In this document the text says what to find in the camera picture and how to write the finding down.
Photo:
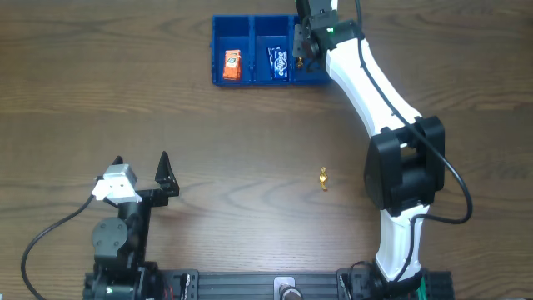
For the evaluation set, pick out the mounting rail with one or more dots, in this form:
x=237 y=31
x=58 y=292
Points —
x=241 y=287

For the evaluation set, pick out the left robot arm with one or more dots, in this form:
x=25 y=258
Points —
x=125 y=233

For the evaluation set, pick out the orange candy box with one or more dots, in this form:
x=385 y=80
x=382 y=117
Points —
x=234 y=51
x=232 y=66

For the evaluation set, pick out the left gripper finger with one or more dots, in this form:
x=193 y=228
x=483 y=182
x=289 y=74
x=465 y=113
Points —
x=117 y=161
x=167 y=181

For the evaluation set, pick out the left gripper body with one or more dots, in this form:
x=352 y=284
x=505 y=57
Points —
x=154 y=197

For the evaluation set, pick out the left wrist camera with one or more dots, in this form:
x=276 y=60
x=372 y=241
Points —
x=118 y=183

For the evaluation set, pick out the gold candy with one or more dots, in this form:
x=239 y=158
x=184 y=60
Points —
x=323 y=178
x=300 y=63

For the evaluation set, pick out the blue tray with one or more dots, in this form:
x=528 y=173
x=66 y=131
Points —
x=233 y=33

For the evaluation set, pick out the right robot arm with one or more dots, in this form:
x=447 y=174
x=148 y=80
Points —
x=358 y=83

